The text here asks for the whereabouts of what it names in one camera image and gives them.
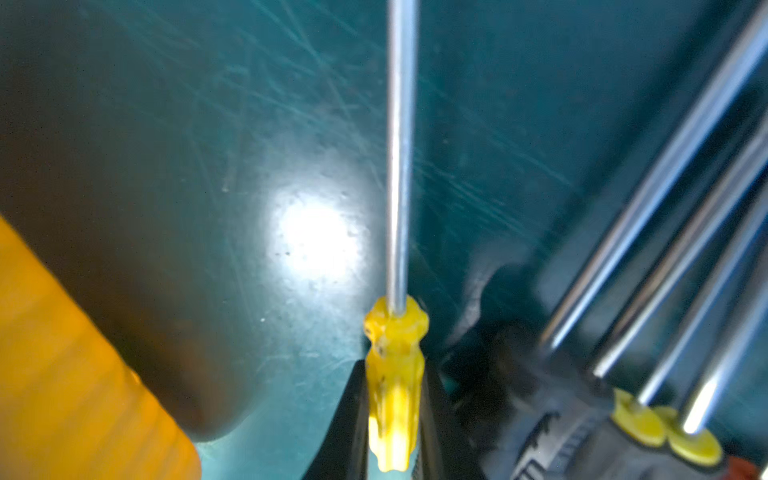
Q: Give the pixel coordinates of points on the black yellow handle screwdriver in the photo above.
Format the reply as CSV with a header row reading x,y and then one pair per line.
x,y
632,443

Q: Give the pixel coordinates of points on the small yellow handle screwdriver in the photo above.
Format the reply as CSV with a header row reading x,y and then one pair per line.
x,y
396,324

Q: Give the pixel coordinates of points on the large black handle screwdriver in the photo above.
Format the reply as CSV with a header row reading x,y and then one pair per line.
x,y
551,447

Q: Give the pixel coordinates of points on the black ribbed handle screwdriver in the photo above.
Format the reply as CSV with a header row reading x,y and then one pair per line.
x,y
529,378

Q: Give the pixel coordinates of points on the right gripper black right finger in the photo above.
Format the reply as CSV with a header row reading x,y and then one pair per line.
x,y
444,451

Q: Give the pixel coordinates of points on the yellow plastic storage box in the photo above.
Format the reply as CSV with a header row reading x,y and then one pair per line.
x,y
71,408

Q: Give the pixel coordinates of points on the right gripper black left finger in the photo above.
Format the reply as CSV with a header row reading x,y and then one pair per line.
x,y
343,453

